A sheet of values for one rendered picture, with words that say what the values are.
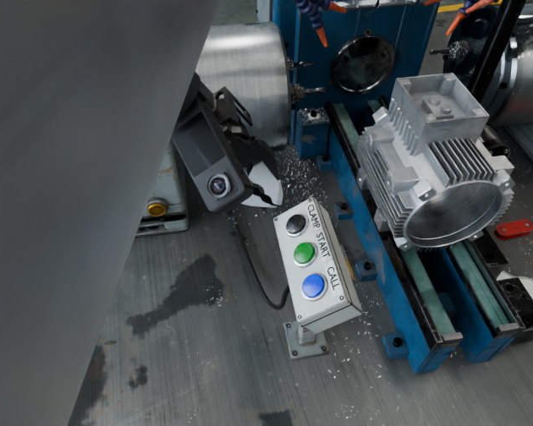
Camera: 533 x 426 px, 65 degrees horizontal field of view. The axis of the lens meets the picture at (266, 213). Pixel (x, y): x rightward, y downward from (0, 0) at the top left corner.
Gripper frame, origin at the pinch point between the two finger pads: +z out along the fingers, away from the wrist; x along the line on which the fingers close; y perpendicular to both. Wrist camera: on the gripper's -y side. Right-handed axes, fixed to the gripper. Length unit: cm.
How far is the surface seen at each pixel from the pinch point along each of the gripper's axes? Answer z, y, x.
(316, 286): 5.1, -10.7, -0.6
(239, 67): -2.2, 29.8, -0.9
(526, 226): 56, 11, -32
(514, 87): 32, 25, -40
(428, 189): 14.6, 1.2, -17.5
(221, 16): 102, 305, 49
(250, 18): 115, 298, 30
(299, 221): 5.2, -0.5, -0.9
